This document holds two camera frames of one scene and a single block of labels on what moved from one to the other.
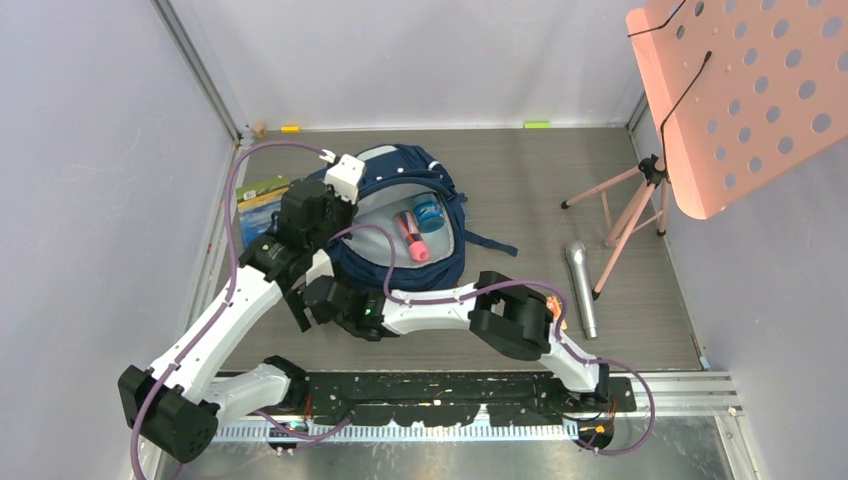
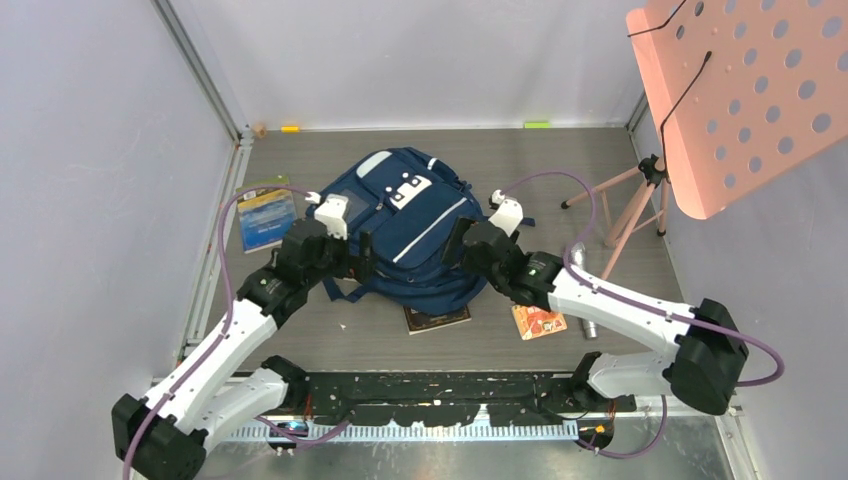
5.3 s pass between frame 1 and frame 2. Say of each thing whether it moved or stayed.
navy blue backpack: stayed
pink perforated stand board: stayed
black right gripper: moved
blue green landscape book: stayed
